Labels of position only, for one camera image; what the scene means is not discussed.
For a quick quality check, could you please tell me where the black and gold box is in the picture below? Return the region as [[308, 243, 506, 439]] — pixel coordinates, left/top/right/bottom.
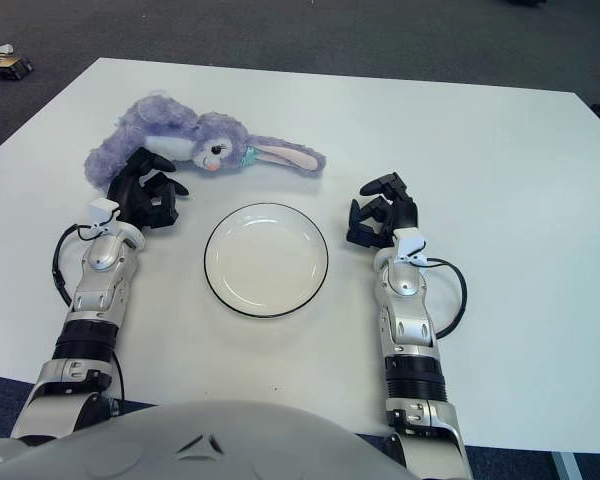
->
[[0, 53, 34, 81]]

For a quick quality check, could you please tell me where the purple plush bunny doll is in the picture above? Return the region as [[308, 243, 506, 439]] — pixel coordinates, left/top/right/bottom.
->
[[83, 92, 327, 194]]

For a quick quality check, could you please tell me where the grey robot torso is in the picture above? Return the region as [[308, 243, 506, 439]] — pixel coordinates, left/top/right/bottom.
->
[[0, 399, 416, 480]]

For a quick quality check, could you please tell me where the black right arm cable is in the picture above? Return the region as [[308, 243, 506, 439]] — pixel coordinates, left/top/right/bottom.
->
[[422, 255, 469, 341]]

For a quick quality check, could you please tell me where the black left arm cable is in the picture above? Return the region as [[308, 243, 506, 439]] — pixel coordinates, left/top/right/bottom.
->
[[52, 222, 100, 307]]

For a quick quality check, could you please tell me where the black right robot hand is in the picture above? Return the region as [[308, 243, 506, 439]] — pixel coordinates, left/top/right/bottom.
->
[[345, 172, 421, 249]]

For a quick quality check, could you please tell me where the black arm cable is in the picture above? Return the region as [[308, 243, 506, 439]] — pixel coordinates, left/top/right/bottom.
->
[[52, 222, 100, 307], [422, 255, 469, 341]]

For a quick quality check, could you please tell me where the white plate black rim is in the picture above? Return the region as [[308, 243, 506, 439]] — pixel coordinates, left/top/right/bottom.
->
[[203, 201, 330, 319]]

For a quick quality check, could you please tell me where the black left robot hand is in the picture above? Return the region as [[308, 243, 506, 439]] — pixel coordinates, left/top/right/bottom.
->
[[107, 147, 190, 231]]

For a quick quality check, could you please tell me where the grey metal table leg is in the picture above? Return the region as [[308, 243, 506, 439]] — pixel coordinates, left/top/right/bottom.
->
[[549, 452, 579, 480]]

